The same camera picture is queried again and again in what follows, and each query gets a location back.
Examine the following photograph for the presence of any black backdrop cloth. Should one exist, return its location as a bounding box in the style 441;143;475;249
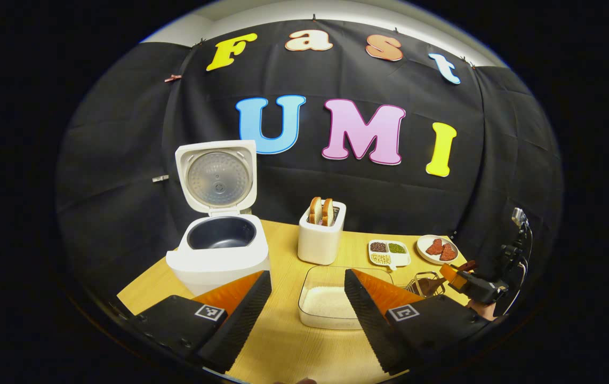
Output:
55;20;564;315

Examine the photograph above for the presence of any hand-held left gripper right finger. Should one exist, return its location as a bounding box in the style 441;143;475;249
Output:
344;268;502;374

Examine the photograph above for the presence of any white toaster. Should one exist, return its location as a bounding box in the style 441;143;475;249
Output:
298;201;347;266

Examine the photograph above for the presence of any clear plastic container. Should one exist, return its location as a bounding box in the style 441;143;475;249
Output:
298;266;395;330

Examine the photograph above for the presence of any wire chopstick holder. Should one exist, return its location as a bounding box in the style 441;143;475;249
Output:
403;271;446;299

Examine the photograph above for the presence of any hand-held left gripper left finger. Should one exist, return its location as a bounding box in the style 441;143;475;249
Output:
129;270;273;374

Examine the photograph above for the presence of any white round plate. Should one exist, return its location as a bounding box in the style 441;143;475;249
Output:
416;235;460;266

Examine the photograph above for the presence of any white rice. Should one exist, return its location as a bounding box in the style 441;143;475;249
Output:
302;286;361;319

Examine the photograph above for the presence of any white rice cooker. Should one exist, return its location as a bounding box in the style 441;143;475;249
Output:
166;140;271;297

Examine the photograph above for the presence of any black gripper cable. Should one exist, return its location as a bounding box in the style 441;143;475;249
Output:
496;229;533;318

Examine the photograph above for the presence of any white divided bean dish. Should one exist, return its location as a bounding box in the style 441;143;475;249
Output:
368;239;411;271

